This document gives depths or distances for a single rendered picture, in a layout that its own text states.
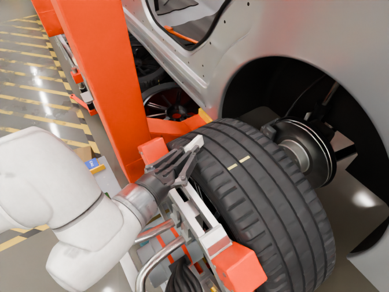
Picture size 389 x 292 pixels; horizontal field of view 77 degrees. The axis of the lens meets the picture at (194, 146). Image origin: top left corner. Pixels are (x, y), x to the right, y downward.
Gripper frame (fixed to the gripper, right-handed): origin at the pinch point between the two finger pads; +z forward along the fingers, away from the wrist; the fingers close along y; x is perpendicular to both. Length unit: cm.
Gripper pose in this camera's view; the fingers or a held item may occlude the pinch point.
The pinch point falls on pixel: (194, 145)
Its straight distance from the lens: 67.1
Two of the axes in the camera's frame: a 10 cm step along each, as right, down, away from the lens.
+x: -2.0, -8.2, -5.4
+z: 5.5, -5.5, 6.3
